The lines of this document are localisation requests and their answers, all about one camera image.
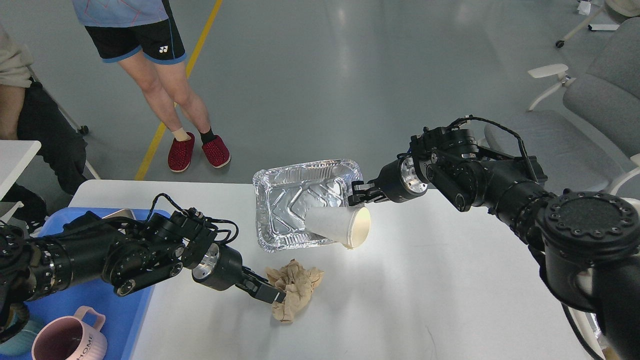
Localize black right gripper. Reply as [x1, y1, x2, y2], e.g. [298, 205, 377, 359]
[347, 155, 428, 207]

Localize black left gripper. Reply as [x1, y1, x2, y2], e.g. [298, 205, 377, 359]
[191, 243, 286, 305]

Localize cream paper cup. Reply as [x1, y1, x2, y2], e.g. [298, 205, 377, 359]
[304, 206, 371, 249]

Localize brown paper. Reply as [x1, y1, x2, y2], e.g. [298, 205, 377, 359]
[265, 259, 325, 323]

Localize aluminium foil tray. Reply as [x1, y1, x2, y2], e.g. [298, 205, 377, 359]
[253, 158, 362, 253]

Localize pink HOME mug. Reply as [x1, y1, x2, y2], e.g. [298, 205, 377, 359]
[30, 306, 108, 360]

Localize square stainless steel tray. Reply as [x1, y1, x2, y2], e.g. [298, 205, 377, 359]
[102, 208, 137, 220]

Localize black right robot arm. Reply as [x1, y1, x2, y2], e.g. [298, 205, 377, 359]
[349, 115, 640, 360]

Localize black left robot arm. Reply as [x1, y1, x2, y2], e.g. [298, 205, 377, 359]
[0, 206, 286, 343]

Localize blue plastic tray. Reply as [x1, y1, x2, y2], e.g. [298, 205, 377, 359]
[26, 207, 153, 360]

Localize grey office chair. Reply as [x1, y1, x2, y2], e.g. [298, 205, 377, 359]
[500, 17, 640, 199]

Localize teal mug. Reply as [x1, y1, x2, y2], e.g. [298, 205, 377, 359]
[0, 317, 44, 360]

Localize cream plastic bin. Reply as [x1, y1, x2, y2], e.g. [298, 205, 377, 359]
[565, 195, 640, 360]

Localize white chair base far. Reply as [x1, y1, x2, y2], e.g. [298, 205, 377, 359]
[554, 0, 640, 49]

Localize standing person in shorts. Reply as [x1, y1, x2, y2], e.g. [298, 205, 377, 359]
[71, 0, 231, 173]

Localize small white side table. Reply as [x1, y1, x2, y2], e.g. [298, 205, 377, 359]
[0, 139, 42, 199]

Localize seated person at left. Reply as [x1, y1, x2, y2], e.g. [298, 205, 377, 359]
[0, 29, 87, 195]

